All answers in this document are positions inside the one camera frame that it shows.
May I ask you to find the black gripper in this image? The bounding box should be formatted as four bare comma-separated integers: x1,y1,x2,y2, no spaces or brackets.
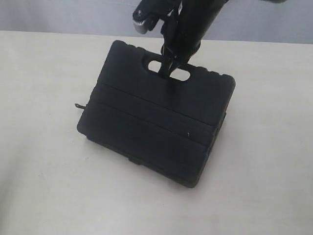
158,0,227,78

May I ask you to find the black plastic tool case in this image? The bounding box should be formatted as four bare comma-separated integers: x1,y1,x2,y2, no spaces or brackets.
77,40,236,188

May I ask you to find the yellow tape measure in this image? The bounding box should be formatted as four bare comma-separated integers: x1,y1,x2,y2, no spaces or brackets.
74,103,86,110

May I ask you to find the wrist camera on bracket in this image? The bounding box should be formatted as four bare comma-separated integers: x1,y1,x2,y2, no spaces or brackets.
132,0,182,34

